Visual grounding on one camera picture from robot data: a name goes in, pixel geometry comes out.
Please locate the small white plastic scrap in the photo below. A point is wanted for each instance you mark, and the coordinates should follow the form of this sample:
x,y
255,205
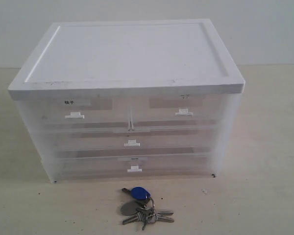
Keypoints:
x,y
204,191

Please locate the key bunch with blue fob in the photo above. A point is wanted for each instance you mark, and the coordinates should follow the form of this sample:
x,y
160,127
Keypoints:
x,y
142,209

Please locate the white translucent drawer cabinet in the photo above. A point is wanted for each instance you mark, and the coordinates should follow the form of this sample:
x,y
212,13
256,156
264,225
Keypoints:
x,y
82,60

